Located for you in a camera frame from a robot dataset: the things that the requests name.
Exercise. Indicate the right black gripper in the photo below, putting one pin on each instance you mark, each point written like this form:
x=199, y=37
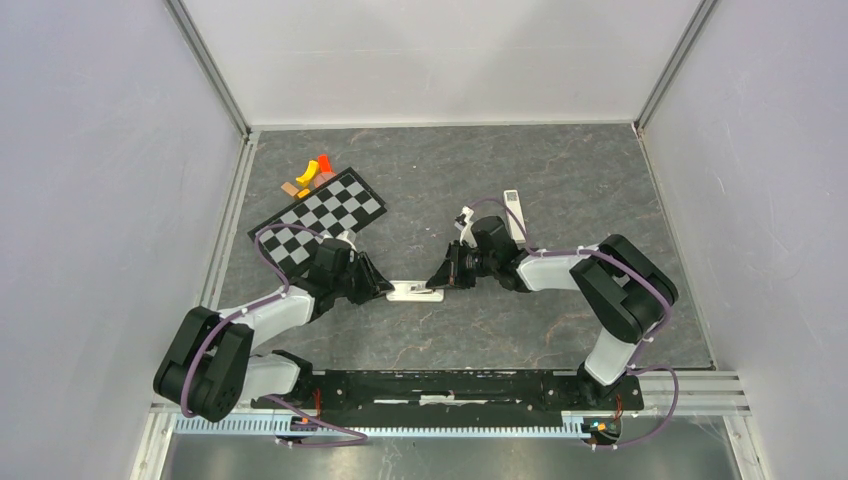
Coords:
x=449, y=273

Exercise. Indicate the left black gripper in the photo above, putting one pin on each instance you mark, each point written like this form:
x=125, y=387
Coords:
x=375, y=284

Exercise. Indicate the white remote control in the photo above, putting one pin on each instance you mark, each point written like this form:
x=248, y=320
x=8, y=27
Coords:
x=414, y=292
x=515, y=218

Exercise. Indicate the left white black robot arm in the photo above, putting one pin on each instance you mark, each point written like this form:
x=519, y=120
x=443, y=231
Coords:
x=212, y=363

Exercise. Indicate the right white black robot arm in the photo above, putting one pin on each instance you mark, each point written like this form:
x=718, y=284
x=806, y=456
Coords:
x=627, y=292

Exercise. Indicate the checkerboard calibration plate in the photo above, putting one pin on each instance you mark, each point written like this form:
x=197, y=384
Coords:
x=345, y=203

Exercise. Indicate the brown toy block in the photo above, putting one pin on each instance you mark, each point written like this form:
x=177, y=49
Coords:
x=290, y=189

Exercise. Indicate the red toy block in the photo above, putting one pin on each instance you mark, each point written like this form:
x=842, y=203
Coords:
x=325, y=165

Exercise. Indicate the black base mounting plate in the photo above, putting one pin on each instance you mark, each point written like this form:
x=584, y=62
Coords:
x=450, y=398

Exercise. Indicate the white slotted cable duct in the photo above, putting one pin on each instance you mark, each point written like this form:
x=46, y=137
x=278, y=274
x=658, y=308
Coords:
x=287, y=424

